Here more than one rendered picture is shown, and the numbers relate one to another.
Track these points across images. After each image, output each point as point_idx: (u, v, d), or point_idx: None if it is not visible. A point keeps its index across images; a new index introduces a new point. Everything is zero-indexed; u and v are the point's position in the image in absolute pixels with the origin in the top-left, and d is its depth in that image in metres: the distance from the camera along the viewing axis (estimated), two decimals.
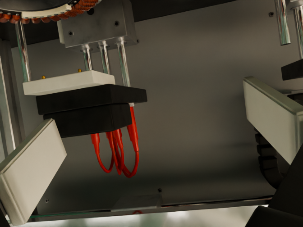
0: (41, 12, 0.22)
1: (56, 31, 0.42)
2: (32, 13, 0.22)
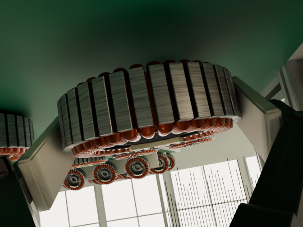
0: (149, 143, 0.21)
1: None
2: (141, 145, 0.21)
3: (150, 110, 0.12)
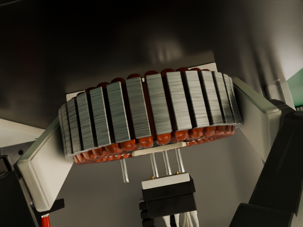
0: None
1: None
2: None
3: None
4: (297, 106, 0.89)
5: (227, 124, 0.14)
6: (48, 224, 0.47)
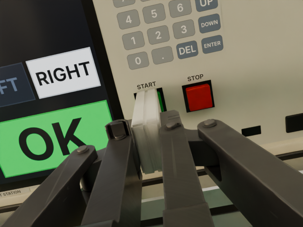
0: None
1: None
2: None
3: None
4: None
5: None
6: None
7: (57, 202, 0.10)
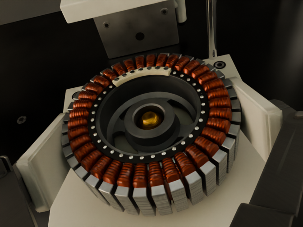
0: None
1: None
2: None
3: None
4: None
5: (80, 176, 0.15)
6: None
7: None
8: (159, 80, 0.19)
